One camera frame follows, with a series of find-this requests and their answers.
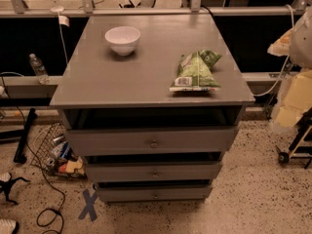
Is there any black bar on floor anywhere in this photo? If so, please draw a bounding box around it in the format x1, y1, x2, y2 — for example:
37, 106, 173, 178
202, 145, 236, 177
14, 108, 37, 164

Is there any top grey drawer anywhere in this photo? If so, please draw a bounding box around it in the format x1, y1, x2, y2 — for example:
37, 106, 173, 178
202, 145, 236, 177
65, 127, 238, 156

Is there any black wheeled cart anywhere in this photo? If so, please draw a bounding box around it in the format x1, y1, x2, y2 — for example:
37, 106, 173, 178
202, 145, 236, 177
276, 108, 312, 169

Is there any grey drawer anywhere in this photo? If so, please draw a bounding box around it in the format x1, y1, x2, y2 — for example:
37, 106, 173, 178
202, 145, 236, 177
86, 162, 222, 182
97, 185, 213, 203
65, 127, 238, 156

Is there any wire basket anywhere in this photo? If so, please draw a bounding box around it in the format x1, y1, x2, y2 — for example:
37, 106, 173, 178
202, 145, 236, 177
31, 123, 86, 179

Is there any green jalapeno chip bag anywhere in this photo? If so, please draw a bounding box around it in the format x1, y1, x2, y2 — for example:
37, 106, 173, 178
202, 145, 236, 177
170, 50, 221, 92

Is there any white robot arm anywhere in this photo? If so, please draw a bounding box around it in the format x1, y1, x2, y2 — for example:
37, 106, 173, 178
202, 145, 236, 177
267, 6, 312, 129

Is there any metal railing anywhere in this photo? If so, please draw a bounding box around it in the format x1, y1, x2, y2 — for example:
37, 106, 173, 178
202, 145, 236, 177
0, 0, 312, 18

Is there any white hanging cable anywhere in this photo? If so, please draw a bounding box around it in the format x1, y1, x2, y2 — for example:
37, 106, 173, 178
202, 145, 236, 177
57, 11, 70, 65

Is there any black floor cable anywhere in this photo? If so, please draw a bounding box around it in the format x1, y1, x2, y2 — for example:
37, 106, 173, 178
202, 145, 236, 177
0, 71, 66, 234

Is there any middle grey drawer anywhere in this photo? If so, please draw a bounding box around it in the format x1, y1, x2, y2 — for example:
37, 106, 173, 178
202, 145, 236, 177
86, 162, 222, 182

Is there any grey drawer cabinet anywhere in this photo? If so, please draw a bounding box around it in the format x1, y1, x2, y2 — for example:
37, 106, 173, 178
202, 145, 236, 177
51, 15, 254, 191

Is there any blue tape cross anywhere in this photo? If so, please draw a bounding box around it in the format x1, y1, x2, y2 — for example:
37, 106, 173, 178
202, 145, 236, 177
78, 189, 98, 221

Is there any bottom grey drawer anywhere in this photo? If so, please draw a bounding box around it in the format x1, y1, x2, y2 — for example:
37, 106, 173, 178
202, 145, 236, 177
97, 185, 213, 203

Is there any clear plastic water bottle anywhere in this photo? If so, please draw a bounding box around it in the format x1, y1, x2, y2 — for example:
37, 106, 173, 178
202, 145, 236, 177
29, 54, 50, 85

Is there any white ceramic bowl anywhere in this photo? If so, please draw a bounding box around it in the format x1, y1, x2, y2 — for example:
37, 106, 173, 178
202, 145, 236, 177
104, 26, 140, 56

